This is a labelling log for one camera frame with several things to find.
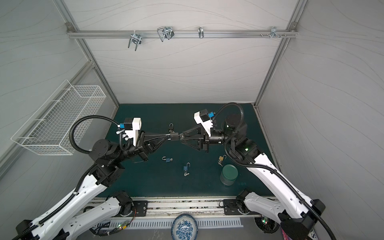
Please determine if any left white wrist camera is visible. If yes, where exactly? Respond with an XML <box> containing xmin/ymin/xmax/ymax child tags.
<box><xmin>116</xmin><ymin>118</ymin><xmax>142</xmax><ymax>146</ymax></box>

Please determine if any blue padlock with keys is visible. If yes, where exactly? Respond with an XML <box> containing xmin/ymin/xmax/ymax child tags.
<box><xmin>183</xmin><ymin>163</ymin><xmax>191</xmax><ymax>177</ymax></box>

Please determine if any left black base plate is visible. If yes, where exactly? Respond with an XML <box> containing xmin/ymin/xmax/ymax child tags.
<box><xmin>118</xmin><ymin>201</ymin><xmax>148</xmax><ymax>217</ymax></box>

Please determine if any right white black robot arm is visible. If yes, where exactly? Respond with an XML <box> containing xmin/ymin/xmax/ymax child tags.
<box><xmin>179</xmin><ymin>103</ymin><xmax>336</xmax><ymax>240</ymax></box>

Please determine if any metal u-bolt clamp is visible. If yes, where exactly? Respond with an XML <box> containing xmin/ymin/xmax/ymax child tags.
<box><xmin>157</xmin><ymin>26</ymin><xmax>175</xmax><ymax>42</ymax></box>
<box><xmin>128</xmin><ymin>33</ymin><xmax>142</xmax><ymax>51</ymax></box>

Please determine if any green table mat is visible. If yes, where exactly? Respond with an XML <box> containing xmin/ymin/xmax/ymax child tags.
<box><xmin>101</xmin><ymin>104</ymin><xmax>271</xmax><ymax>197</ymax></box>

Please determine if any small metal bracket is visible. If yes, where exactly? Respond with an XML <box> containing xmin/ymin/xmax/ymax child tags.
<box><xmin>198</xmin><ymin>27</ymin><xmax>204</xmax><ymax>39</ymax></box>

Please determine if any black round fan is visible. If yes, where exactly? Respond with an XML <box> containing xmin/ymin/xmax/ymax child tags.
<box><xmin>254</xmin><ymin>217</ymin><xmax>280</xmax><ymax>234</ymax></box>

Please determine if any brass padlock with keys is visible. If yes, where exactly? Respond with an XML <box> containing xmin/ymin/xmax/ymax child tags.
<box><xmin>218</xmin><ymin>155</ymin><xmax>227</xmax><ymax>167</ymax></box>

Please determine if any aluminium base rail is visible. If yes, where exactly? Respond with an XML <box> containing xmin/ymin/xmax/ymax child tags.
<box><xmin>86</xmin><ymin>195</ymin><xmax>304</xmax><ymax>221</ymax></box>

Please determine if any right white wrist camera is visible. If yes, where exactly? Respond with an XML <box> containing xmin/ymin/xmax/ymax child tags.
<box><xmin>194</xmin><ymin>109</ymin><xmax>215</xmax><ymax>137</ymax></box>

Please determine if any green lidded jar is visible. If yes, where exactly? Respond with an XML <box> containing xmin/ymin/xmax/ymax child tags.
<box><xmin>220</xmin><ymin>165</ymin><xmax>239</xmax><ymax>186</ymax></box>

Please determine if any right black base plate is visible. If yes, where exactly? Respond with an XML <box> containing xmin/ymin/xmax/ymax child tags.
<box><xmin>223</xmin><ymin>199</ymin><xmax>250</xmax><ymax>216</ymax></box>

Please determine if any metal U-bolt clamp middle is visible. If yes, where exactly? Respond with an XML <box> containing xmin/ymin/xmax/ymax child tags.
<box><xmin>157</xmin><ymin>26</ymin><xmax>175</xmax><ymax>42</ymax></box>

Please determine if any black padlock with keys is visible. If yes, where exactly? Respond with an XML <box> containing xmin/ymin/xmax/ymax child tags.
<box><xmin>169</xmin><ymin>123</ymin><xmax>175</xmax><ymax>133</ymax></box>

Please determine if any white vented cable duct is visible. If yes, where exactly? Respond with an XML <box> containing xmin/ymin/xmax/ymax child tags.
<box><xmin>101</xmin><ymin>217</ymin><xmax>244</xmax><ymax>230</ymax></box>

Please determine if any metal bolt clamp right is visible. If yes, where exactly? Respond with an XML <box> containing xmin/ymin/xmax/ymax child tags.
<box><xmin>260</xmin><ymin>27</ymin><xmax>287</xmax><ymax>39</ymax></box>

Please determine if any blue padlock left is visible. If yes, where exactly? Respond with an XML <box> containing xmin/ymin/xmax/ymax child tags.
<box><xmin>162</xmin><ymin>156</ymin><xmax>173</xmax><ymax>163</ymax></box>

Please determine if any white wire basket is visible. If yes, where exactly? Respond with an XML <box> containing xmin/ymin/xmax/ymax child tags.
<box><xmin>11</xmin><ymin>80</ymin><xmax>106</xmax><ymax>156</ymax></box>

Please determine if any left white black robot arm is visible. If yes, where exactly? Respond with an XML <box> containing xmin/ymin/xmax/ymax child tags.
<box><xmin>15</xmin><ymin>115</ymin><xmax>179</xmax><ymax>240</ymax></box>

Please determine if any pink Fox's candy bag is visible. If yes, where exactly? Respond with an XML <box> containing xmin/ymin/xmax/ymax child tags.
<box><xmin>307</xmin><ymin>229</ymin><xmax>319</xmax><ymax>240</ymax></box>

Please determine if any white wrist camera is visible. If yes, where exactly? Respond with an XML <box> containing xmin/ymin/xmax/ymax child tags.
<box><xmin>116</xmin><ymin>118</ymin><xmax>142</xmax><ymax>146</ymax></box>
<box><xmin>194</xmin><ymin>109</ymin><xmax>215</xmax><ymax>137</ymax></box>

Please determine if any aluminium crossbar rail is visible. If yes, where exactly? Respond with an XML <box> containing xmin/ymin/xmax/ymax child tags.
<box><xmin>67</xmin><ymin>29</ymin><xmax>299</xmax><ymax>40</ymax></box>

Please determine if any blue white patterned plate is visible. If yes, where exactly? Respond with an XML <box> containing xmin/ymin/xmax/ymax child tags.
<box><xmin>171</xmin><ymin>214</ymin><xmax>199</xmax><ymax>240</ymax></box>

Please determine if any metal U-bolt clamp left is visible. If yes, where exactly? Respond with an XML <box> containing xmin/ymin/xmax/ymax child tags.
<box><xmin>128</xmin><ymin>33</ymin><xmax>142</xmax><ymax>51</ymax></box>

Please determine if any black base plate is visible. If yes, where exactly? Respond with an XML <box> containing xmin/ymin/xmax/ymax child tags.
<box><xmin>223</xmin><ymin>199</ymin><xmax>250</xmax><ymax>216</ymax></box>
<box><xmin>118</xmin><ymin>201</ymin><xmax>148</xmax><ymax>217</ymax></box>

